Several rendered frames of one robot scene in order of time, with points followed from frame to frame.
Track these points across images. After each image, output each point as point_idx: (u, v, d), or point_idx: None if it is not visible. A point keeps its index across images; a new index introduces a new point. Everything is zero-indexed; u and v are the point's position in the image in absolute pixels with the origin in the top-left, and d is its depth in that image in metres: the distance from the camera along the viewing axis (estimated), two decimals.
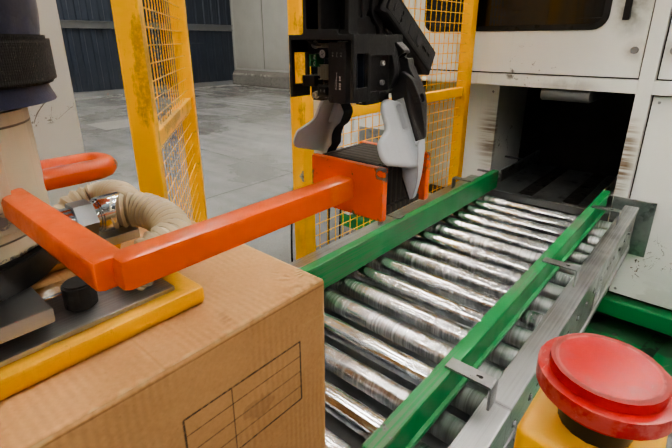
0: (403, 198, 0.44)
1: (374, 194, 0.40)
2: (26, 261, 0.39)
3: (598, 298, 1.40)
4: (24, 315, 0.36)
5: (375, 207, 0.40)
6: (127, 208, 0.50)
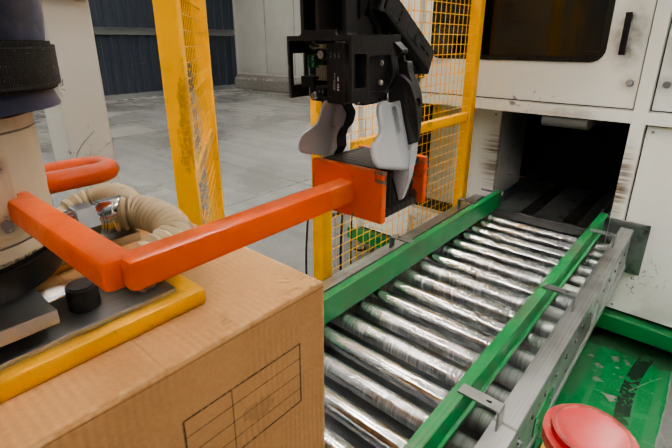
0: (401, 201, 0.45)
1: (373, 197, 0.41)
2: (30, 263, 0.40)
3: (595, 318, 1.50)
4: (29, 316, 0.36)
5: (374, 210, 0.41)
6: (129, 211, 0.51)
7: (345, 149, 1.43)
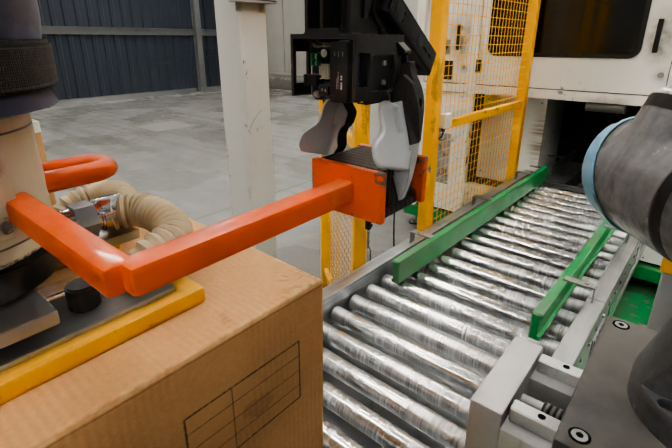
0: (401, 201, 0.45)
1: (373, 198, 0.41)
2: (29, 263, 0.40)
3: (638, 256, 1.94)
4: (30, 317, 0.37)
5: (374, 211, 0.41)
6: (128, 209, 0.51)
7: (449, 124, 1.87)
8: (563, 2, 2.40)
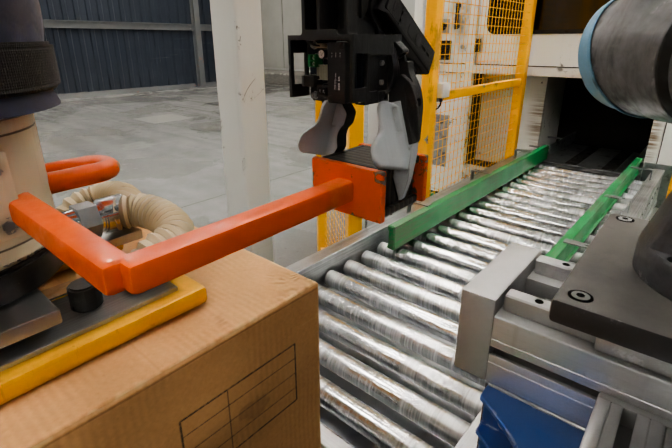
0: (401, 200, 0.45)
1: (373, 197, 0.41)
2: (32, 263, 0.40)
3: None
4: (32, 316, 0.37)
5: (374, 210, 0.41)
6: (130, 210, 0.51)
7: (446, 94, 1.83)
8: None
